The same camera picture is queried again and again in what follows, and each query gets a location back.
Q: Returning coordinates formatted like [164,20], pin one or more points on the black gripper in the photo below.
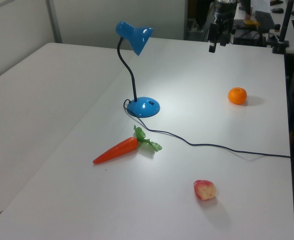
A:
[225,13]

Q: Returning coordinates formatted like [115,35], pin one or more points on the blue desk lamp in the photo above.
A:
[143,107]

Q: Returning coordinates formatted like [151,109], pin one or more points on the person in dark trousers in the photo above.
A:
[203,12]

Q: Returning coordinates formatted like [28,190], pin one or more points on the black equipment box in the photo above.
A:
[249,37]

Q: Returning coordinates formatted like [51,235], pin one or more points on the yellow flat object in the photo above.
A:
[251,23]

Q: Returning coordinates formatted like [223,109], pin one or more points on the small black round object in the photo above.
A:
[277,27]

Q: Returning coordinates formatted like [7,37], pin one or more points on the orange toy mandarin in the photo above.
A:
[237,95]

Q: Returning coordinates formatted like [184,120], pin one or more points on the black computer mouse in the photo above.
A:
[277,10]

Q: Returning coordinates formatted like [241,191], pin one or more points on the toy carrot with green leaves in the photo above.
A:
[119,150]

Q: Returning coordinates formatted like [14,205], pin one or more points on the red bitten toy apple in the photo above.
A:
[204,191]

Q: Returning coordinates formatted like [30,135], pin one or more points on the white side table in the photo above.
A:
[37,100]

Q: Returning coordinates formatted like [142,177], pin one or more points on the black camera stand with clamp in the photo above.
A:
[285,25]

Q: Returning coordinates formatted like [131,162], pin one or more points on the grey single partition post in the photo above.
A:
[54,20]

